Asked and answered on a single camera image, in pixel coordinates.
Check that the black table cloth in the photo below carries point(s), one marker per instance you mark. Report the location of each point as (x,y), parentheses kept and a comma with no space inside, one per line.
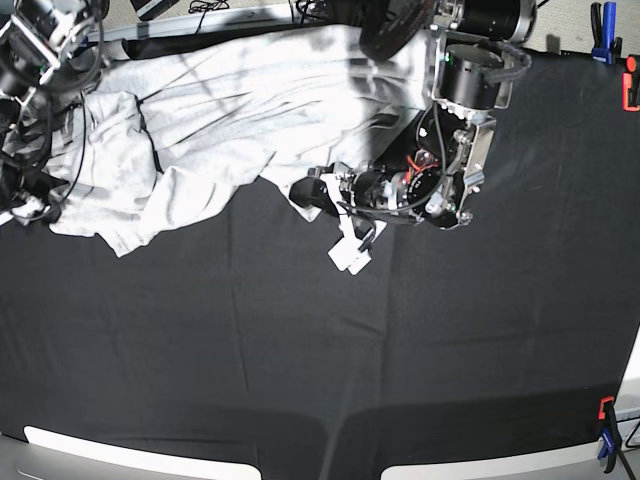
(236,338)

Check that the blue clamp far-right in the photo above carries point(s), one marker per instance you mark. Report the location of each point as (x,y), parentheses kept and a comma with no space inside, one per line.
(607,46)

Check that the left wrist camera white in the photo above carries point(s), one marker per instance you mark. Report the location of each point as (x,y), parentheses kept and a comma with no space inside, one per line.
(347,257)

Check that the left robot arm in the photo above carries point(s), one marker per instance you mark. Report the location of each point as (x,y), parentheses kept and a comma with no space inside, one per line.
(472,61)

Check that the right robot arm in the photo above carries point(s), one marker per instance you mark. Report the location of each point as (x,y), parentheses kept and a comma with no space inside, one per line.
(49,49)

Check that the aluminium frame rail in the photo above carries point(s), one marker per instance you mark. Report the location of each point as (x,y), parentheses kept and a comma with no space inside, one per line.
(215,21)

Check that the red blue clamp near-right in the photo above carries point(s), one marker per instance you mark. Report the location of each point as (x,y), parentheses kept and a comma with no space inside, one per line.
(608,434)

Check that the white Hugging Face t-shirt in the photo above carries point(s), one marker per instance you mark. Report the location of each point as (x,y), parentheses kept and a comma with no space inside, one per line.
(160,144)

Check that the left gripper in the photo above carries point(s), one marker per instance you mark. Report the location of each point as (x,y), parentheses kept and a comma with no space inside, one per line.
(331,189)

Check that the red black clamp far-right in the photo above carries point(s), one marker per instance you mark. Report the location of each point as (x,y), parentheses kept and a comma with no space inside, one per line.
(630,84)

